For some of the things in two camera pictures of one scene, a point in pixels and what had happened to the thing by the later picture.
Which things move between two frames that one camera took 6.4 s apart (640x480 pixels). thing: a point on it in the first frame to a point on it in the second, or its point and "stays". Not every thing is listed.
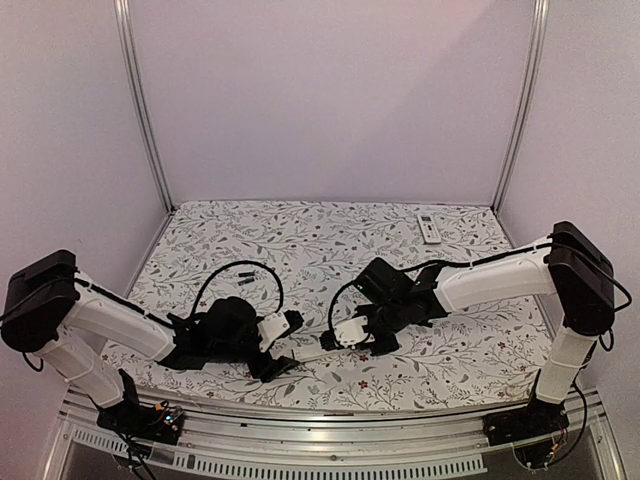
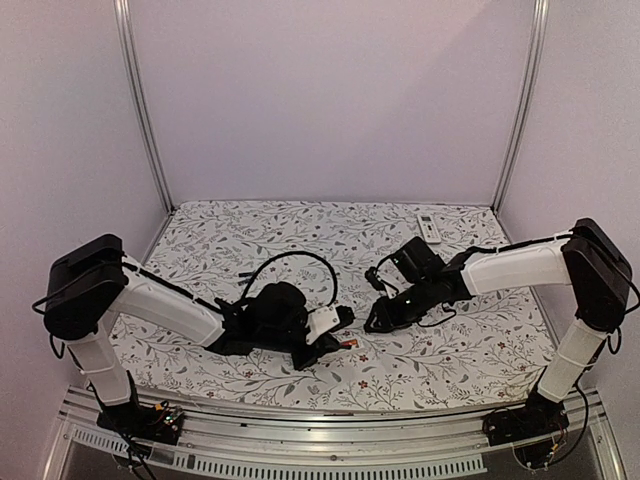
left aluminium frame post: [124, 12] stays
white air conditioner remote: [428, 228] stays
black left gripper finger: [265, 369] to [307, 355]
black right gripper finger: [385, 341] to [379, 319]
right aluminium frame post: [525, 136] stays
